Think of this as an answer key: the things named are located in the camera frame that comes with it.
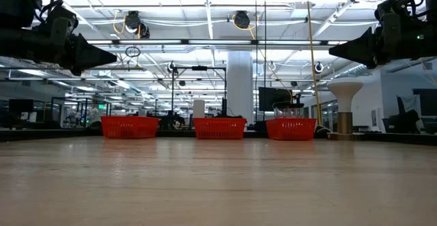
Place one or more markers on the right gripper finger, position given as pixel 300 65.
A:
pixel 355 50

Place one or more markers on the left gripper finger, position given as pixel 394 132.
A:
pixel 97 57

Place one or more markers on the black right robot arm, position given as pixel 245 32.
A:
pixel 418 21

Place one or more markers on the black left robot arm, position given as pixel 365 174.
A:
pixel 17 31

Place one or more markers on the black office chair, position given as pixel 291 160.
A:
pixel 403 120

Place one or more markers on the white bulb lamp metal base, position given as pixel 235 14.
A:
pixel 345 96

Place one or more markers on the red plastic basket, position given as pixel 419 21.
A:
pixel 219 129
pixel 291 129
pixel 129 127

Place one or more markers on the black display screen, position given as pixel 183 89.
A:
pixel 273 99

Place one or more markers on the white cylinder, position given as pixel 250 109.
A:
pixel 199 109

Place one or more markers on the white round column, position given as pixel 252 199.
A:
pixel 240 86

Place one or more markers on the black gantry frame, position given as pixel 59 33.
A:
pixel 199 68

